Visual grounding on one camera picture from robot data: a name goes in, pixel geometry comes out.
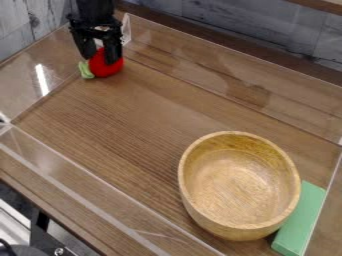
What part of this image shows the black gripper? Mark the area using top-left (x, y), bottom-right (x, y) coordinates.
top-left (67, 13), bottom-right (123, 65)

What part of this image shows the red felt fruit green leaf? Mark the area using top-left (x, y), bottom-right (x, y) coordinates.
top-left (78, 48), bottom-right (124, 79)

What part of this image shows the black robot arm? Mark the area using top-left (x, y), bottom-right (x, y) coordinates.
top-left (67, 0), bottom-right (123, 65)

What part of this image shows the wooden bowl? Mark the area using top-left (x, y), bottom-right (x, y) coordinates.
top-left (178, 131), bottom-right (301, 241)

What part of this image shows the black metal table leg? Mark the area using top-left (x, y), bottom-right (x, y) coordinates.
top-left (30, 209), bottom-right (94, 256)

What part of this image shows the green rectangular block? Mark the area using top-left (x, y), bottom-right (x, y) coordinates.
top-left (271, 181), bottom-right (326, 256)

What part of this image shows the clear acrylic corner bracket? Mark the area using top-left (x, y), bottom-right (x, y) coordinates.
top-left (122, 13), bottom-right (132, 46)

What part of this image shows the clear acrylic front wall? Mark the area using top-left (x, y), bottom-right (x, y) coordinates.
top-left (0, 113), bottom-right (225, 256)

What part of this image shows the black cable bottom left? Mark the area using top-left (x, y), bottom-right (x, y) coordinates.
top-left (0, 238), bottom-right (19, 256)

